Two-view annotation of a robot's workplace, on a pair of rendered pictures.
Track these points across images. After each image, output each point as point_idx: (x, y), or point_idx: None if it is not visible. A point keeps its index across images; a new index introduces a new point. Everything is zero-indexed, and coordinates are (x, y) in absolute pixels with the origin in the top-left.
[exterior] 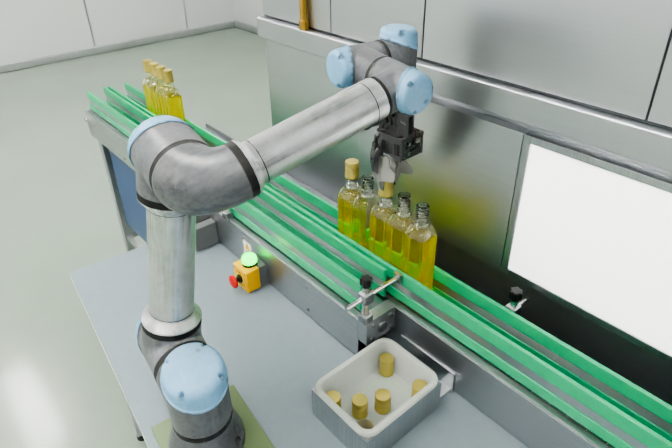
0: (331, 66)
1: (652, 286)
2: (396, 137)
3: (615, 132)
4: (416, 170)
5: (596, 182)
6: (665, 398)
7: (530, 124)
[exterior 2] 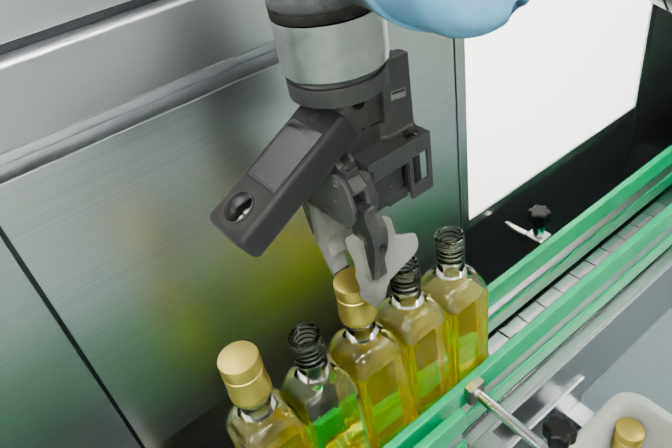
0: None
1: (600, 63)
2: (411, 138)
3: None
4: (276, 247)
5: None
6: (597, 171)
7: None
